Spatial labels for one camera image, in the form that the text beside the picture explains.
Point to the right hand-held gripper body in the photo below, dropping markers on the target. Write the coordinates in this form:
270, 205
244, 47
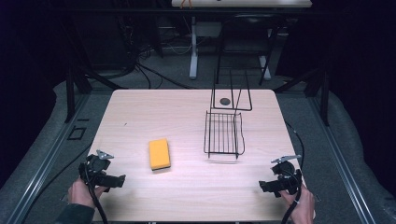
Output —
288, 174

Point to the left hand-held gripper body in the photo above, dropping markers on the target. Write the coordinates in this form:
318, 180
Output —
93, 169

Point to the yellow sponge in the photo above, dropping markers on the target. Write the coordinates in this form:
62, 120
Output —
159, 154

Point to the person's left hand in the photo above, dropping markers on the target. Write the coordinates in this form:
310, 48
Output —
79, 194

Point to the person's right hand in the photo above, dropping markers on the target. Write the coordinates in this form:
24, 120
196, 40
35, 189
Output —
301, 207

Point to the black tape strip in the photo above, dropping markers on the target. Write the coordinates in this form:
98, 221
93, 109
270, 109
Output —
83, 119

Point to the black metal stand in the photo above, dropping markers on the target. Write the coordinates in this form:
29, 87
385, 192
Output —
73, 90
323, 96

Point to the dark round table grommet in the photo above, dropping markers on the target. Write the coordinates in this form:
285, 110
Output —
224, 101

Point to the black metal chair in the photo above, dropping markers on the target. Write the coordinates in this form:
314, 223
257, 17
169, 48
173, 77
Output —
249, 34

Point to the white desk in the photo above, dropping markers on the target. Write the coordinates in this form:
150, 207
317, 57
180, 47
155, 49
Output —
243, 3

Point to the orange object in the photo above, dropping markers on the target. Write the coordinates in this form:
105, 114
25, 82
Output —
185, 3

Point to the metal floor rail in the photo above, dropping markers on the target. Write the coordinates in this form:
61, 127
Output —
46, 161
342, 161

